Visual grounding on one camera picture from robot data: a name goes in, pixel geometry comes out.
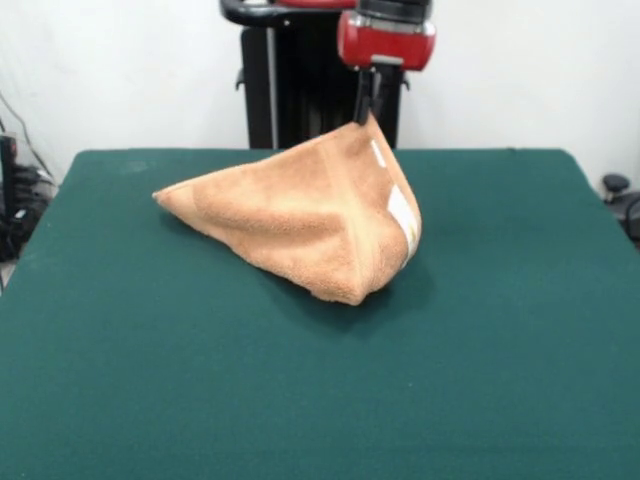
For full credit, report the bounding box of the grey wall cable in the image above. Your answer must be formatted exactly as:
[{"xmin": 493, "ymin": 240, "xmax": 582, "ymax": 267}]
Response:
[{"xmin": 0, "ymin": 89, "xmax": 55, "ymax": 181}]

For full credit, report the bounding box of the black cable bundle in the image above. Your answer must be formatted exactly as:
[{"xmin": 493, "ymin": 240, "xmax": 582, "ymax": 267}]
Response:
[{"xmin": 0, "ymin": 164, "xmax": 59, "ymax": 264}]

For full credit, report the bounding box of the dark green table cloth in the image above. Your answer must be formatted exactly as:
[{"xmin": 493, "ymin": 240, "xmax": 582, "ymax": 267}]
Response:
[{"xmin": 0, "ymin": 147, "xmax": 640, "ymax": 480}]

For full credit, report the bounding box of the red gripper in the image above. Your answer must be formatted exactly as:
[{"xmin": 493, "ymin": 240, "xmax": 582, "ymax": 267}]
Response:
[{"xmin": 337, "ymin": 11, "xmax": 437, "ymax": 125}]

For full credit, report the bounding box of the black box with red light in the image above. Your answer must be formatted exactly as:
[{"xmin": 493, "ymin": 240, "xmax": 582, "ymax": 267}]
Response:
[{"xmin": 0, "ymin": 133, "xmax": 20, "ymax": 224}]

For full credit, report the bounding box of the black chair base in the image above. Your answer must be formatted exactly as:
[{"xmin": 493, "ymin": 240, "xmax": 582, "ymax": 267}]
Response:
[{"xmin": 601, "ymin": 173, "xmax": 640, "ymax": 251}]

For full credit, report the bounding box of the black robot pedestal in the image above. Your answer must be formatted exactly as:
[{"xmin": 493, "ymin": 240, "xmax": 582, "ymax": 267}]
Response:
[{"xmin": 219, "ymin": 0, "xmax": 412, "ymax": 150}]

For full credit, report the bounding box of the tan terry towel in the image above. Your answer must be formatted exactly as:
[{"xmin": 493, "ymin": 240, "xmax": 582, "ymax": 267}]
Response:
[{"xmin": 151, "ymin": 119, "xmax": 425, "ymax": 305}]

